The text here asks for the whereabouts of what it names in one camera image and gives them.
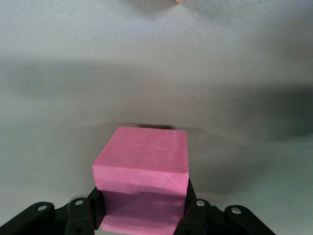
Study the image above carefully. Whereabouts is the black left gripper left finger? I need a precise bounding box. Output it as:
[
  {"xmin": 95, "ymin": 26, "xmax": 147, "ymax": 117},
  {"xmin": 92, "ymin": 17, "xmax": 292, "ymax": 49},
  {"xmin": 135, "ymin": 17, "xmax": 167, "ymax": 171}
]
[{"xmin": 0, "ymin": 187, "xmax": 106, "ymax": 235}]

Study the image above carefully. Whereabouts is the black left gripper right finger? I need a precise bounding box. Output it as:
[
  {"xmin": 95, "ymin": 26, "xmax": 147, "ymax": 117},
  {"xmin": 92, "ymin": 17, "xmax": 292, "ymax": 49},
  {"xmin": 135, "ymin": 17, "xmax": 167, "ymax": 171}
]
[{"xmin": 174, "ymin": 180, "xmax": 276, "ymax": 235}]

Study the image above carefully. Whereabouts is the red foam cube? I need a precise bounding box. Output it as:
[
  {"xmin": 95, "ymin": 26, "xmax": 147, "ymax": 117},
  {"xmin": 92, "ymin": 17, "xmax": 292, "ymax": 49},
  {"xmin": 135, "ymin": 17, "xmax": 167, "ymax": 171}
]
[{"xmin": 92, "ymin": 126, "xmax": 190, "ymax": 232}]

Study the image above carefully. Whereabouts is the large table cover sheet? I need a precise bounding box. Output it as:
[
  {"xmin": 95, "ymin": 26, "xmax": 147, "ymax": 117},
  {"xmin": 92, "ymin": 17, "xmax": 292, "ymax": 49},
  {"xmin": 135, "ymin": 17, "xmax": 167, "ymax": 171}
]
[{"xmin": 0, "ymin": 0, "xmax": 313, "ymax": 235}]

